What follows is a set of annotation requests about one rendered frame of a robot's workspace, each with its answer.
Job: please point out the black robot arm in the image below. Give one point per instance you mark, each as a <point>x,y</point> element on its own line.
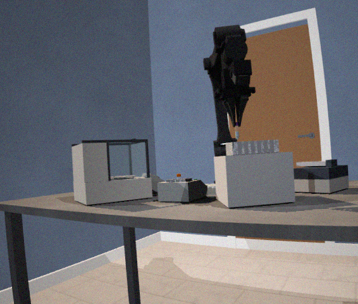
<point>230,51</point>

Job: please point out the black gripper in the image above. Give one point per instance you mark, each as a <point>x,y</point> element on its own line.
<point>233,100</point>

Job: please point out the beige box with holes on top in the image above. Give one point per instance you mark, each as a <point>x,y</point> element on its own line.
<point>181,190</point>

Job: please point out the beige tube rack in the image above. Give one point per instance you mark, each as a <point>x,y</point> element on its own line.
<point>211,188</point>

